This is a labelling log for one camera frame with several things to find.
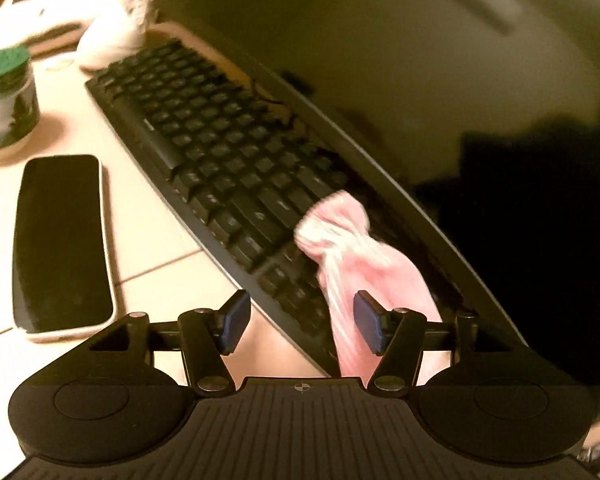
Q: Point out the glass jar with green lid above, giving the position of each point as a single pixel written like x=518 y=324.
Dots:
x=5 y=102

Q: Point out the black computer keyboard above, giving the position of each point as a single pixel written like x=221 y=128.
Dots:
x=230 y=180

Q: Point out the white crumpled cloth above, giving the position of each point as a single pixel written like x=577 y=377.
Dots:
x=115 y=27

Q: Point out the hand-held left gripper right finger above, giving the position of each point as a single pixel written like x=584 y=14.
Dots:
x=371 y=321

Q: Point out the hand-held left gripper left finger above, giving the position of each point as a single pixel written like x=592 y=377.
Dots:
x=234 y=321

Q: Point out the pink garment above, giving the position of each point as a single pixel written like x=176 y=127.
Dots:
x=365 y=265

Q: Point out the black smartphone in white case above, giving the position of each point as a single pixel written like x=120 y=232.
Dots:
x=60 y=245

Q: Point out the white flat cloth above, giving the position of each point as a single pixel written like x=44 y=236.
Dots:
x=40 y=22

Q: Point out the dark computer monitor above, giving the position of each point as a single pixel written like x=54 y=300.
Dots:
x=405 y=60

